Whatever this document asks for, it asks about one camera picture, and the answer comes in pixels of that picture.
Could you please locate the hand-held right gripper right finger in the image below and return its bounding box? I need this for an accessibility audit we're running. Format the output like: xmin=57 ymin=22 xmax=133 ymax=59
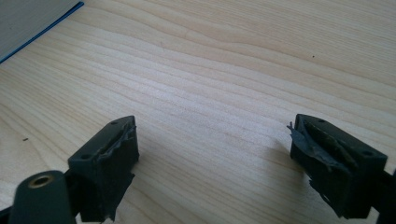
xmin=287 ymin=113 xmax=389 ymax=219

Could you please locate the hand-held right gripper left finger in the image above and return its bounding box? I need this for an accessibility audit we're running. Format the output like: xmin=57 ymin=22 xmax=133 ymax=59
xmin=64 ymin=115 xmax=140 ymax=223

